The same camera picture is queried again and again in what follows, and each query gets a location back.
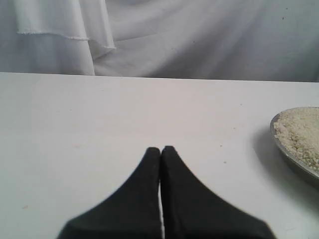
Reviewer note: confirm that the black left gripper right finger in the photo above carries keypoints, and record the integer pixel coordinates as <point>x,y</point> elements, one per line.
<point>192,211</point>

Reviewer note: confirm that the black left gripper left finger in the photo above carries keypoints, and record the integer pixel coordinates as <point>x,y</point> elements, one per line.
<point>131,212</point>

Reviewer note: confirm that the rice heap on plate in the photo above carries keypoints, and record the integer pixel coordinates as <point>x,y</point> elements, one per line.
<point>298,132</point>

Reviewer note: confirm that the round metal plate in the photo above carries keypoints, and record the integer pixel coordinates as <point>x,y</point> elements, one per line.
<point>301,170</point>

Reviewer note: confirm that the white backdrop cloth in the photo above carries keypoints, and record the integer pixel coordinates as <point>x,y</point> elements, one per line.
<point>268,40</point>

